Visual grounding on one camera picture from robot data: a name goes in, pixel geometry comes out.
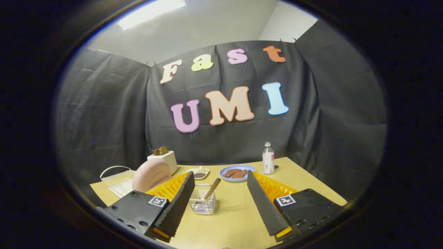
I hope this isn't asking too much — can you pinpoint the wooden handle spoon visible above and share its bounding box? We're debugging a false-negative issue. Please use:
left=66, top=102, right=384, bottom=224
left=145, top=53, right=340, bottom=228
left=204, top=178, right=221, bottom=201

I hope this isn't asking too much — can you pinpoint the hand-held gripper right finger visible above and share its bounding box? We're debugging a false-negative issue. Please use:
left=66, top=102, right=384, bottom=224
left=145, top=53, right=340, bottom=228
left=247, top=170, right=347, bottom=242

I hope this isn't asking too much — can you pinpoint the cream toaster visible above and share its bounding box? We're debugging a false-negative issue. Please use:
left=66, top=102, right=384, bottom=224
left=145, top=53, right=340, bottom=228
left=147, top=150, right=179, bottom=175

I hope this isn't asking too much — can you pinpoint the blue plate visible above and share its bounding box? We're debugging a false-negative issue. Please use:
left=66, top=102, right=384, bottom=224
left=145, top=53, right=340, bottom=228
left=220, top=165, right=256, bottom=182

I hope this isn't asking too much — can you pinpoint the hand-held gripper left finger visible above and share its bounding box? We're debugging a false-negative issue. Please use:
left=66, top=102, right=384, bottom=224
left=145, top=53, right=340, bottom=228
left=104, top=170, right=195, bottom=243

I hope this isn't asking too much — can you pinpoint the metal wire basket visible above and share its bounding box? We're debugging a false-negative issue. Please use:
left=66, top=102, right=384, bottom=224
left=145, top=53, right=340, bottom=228
left=189, top=184, right=218, bottom=215

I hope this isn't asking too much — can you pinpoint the black backdrop cloth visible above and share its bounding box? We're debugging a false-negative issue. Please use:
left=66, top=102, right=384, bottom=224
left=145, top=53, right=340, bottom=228
left=55, top=19, right=387, bottom=208

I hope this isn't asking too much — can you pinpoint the white wire dish rack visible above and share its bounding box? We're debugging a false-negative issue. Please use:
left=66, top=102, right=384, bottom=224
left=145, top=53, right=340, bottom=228
left=100, top=166, right=136, bottom=199

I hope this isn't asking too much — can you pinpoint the white divided snack dish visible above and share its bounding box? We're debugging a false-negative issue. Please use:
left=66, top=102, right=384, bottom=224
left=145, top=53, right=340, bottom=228
left=185, top=166, right=210, bottom=180

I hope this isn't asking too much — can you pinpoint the clear plastic bottle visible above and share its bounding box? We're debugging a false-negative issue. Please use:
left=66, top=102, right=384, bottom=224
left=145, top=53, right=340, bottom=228
left=262, top=142, right=275, bottom=174

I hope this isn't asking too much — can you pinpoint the pink plate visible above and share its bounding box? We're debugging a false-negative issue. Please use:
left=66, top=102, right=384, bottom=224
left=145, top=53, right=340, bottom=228
left=132, top=158, right=172, bottom=193

